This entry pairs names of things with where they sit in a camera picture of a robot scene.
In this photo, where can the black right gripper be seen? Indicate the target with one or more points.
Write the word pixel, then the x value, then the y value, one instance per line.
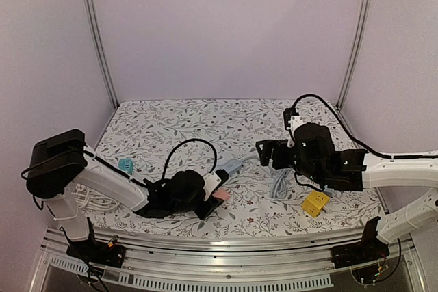
pixel 274 150

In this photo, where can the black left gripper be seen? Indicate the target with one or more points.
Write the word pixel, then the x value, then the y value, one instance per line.
pixel 213 204

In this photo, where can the pink cube plug adapter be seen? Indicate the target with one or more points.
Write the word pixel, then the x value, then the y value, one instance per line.
pixel 221 194

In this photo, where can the light blue power strip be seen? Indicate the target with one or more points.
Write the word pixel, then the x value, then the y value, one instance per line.
pixel 231 167

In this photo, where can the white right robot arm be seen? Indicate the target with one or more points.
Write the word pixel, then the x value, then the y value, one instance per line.
pixel 400 172

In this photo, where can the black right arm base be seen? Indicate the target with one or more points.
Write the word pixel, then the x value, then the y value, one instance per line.
pixel 367 249

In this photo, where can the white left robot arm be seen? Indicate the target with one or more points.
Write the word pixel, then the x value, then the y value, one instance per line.
pixel 63 159

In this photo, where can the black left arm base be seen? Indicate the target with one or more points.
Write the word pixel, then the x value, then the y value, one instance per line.
pixel 90 250

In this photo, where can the yellow cube plug adapter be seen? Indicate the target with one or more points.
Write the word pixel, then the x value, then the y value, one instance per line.
pixel 315 203

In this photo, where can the blue cube plug adapter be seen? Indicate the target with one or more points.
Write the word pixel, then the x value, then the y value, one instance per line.
pixel 327 190

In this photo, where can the floral patterned table mat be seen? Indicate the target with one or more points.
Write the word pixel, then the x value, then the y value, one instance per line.
pixel 163 137

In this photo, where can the teal white power strip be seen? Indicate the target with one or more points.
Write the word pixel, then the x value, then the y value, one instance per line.
pixel 126 165

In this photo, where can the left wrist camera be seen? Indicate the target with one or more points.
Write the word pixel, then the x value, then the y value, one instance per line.
pixel 213 181

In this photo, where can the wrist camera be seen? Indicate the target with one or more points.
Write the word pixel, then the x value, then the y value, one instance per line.
pixel 292 120
pixel 213 181

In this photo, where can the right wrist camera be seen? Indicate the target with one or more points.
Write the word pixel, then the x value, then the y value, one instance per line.
pixel 292 120

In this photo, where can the aluminium front rail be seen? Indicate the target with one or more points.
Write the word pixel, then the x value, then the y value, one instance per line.
pixel 160 263

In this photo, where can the right aluminium frame post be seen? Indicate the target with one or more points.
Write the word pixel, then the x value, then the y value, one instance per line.
pixel 354 53

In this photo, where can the aluminium frame post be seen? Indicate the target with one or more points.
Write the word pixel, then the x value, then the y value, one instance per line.
pixel 354 53
pixel 100 52

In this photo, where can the left aluminium frame post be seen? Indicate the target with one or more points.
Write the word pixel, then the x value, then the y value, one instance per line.
pixel 100 52

